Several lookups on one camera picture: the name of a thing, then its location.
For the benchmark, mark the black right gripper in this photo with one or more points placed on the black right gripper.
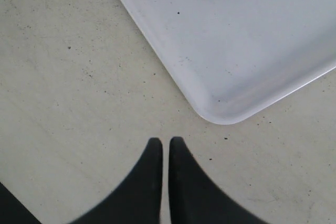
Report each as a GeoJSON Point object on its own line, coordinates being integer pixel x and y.
{"type": "Point", "coordinates": [12, 210]}

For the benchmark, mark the white rectangular plastic tray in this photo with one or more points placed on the white rectangular plastic tray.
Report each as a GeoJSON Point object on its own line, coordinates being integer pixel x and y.
{"type": "Point", "coordinates": [233, 58]}

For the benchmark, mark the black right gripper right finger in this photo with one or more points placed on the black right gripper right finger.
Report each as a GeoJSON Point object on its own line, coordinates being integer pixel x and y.
{"type": "Point", "coordinates": [194, 197]}

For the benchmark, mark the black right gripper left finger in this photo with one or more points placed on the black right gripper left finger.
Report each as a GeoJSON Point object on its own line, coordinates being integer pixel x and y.
{"type": "Point", "coordinates": [138, 197]}

